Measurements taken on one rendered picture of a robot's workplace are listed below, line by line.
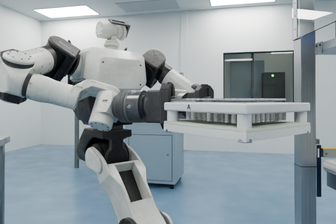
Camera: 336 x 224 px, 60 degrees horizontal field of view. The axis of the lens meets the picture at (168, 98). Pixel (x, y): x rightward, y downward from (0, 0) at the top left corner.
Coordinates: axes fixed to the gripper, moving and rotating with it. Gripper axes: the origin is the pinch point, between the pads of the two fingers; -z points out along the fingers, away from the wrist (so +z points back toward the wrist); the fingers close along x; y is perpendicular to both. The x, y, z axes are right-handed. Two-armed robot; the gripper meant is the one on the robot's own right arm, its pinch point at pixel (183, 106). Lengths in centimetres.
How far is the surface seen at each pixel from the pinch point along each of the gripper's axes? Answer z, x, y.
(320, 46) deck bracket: -39, -22, -50
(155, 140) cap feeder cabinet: 105, 41, -242
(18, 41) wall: 479, -136, -401
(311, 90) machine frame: -36, -5, -53
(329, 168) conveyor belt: -41, 24, -49
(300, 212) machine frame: -32, 42, -52
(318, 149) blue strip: -39, 17, -53
